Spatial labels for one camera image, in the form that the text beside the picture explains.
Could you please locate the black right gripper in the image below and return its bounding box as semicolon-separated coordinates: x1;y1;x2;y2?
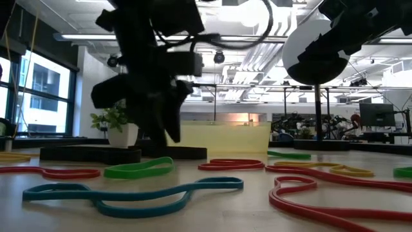
297;0;412;64

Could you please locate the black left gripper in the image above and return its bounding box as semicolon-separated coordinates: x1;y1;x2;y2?
91;32;194;149

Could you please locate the green rubber band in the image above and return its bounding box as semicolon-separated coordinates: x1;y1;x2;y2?
103;156;176;180
393;166;412;179
267;150;312;160

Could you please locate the red rubber band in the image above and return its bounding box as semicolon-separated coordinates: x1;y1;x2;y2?
0;166;102;180
197;158;266;171
268;175;412;232
265;164;412;194

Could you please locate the blue rubber band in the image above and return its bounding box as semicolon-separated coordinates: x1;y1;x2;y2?
21;176;245;219

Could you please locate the yellow rubber band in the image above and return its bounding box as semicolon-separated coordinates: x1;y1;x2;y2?
274;160;375;179
0;151;32;163

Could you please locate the yellow translucent plastic bin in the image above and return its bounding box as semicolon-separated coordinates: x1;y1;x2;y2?
165;121;272;154

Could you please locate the white globe lamp black base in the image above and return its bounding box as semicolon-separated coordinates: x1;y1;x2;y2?
282;19;352;151

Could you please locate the green plant in white pot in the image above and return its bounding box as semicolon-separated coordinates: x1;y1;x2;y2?
89;99;140;149

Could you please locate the long ceiling light strip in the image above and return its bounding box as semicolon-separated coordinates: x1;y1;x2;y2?
378;37;412;44
221;35;287;43
61;34;117;41

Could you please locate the person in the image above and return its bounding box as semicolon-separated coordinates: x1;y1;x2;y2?
350;113;362;131

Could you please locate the black computer monitor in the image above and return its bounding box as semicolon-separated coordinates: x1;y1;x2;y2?
359;102;397;128

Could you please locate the black background rig frame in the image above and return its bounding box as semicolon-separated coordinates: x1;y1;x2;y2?
192;82;218;122
217;84;412;119

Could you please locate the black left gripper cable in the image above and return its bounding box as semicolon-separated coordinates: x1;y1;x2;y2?
153;0;274;52

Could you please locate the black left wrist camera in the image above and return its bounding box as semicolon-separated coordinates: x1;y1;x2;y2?
165;51;204;77

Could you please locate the black metal rail frame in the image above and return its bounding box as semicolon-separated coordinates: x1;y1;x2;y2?
0;137;412;156

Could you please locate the black curved cable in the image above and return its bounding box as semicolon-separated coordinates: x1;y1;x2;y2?
0;117;16;139

